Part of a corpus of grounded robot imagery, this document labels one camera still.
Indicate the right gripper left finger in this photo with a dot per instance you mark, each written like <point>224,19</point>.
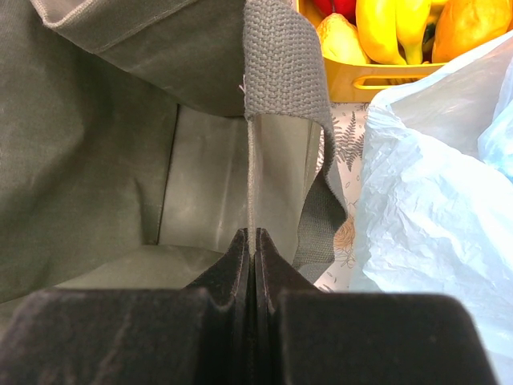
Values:
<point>195,335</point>

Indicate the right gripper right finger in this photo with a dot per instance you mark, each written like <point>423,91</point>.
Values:
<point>306,336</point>

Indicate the light blue plastic bag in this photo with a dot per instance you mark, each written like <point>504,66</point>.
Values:
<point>435,209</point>

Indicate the green canvas tote bag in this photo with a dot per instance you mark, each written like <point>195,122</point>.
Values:
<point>138,136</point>

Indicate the yellow banana bunch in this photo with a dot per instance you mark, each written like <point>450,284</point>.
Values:
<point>395,32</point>

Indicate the yellow plastic fruit basket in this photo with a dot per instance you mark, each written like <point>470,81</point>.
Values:
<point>348,83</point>

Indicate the yellow pear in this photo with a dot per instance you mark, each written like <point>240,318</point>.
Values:
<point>339,41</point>

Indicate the pink dragon fruit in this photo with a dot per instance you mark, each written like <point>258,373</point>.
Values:
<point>344,7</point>

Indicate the orange fruit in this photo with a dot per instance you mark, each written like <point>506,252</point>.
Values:
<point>465,25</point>

